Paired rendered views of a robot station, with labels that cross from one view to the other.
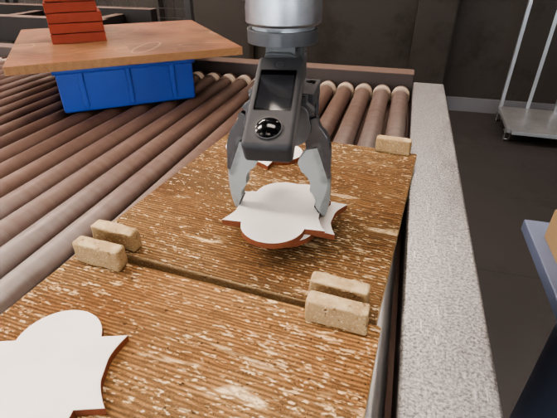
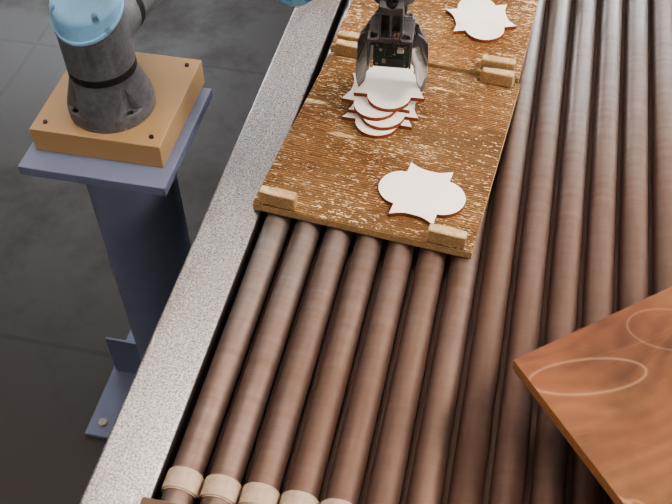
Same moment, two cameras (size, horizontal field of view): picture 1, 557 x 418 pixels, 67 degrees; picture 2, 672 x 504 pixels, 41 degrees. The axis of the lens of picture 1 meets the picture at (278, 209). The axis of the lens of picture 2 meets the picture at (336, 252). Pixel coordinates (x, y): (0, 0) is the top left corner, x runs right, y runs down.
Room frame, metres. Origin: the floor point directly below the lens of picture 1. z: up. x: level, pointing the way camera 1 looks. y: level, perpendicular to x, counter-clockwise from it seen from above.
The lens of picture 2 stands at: (1.64, -0.16, 1.95)
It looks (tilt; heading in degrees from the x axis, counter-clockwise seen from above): 50 degrees down; 177
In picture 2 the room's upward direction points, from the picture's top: 1 degrees counter-clockwise
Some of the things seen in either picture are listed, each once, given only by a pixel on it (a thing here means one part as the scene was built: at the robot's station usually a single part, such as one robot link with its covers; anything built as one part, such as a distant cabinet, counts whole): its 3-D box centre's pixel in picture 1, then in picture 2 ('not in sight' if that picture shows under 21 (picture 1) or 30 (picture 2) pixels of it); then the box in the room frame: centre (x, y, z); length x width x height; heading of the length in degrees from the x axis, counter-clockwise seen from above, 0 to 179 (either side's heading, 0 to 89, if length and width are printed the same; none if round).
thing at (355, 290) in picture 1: (339, 291); (351, 49); (0.31, -0.06, 0.95); 0.06 x 0.02 x 0.03; 69
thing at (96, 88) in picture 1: (122, 70); not in sight; (1.11, 0.40, 0.97); 0.31 x 0.31 x 0.10; 24
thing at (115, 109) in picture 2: not in sight; (106, 82); (0.40, -0.49, 0.97); 0.15 x 0.15 x 0.10
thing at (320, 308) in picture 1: (337, 312); (353, 40); (0.28, -0.05, 0.95); 0.06 x 0.02 x 0.03; 71
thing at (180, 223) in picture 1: (280, 194); (394, 143); (0.54, 0.00, 0.93); 0.41 x 0.35 x 0.02; 159
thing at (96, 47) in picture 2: not in sight; (93, 23); (0.39, -0.49, 1.09); 0.13 x 0.12 x 0.14; 159
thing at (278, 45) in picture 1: (283, 86); (392, 23); (0.46, -0.01, 1.11); 0.09 x 0.08 x 0.12; 168
